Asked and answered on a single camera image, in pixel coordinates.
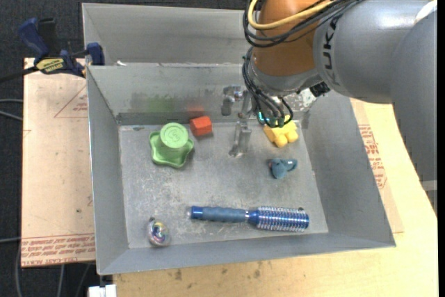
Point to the yellow toy block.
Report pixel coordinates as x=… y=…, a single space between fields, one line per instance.
x=282 y=135

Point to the green round cup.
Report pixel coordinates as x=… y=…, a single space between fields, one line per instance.
x=174 y=136

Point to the green star-shaped dish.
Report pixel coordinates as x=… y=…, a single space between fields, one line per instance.
x=165 y=156

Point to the blue hairbrush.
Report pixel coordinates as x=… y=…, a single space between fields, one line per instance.
x=250 y=217

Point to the brown cardboard board, red print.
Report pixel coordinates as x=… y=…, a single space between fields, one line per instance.
x=55 y=163

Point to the red block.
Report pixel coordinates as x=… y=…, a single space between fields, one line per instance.
x=201 y=126

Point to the shiny iridescent ball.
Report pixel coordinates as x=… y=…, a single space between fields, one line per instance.
x=158 y=233

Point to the grey metal bin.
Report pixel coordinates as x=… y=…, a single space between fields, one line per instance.
x=215 y=184

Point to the black cylinder on white bracket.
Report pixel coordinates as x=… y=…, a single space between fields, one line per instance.
x=318 y=88

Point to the blue-grey toy animal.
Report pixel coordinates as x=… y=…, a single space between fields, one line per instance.
x=280 y=167

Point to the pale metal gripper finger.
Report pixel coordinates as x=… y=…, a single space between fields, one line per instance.
x=232 y=93
x=241 y=140

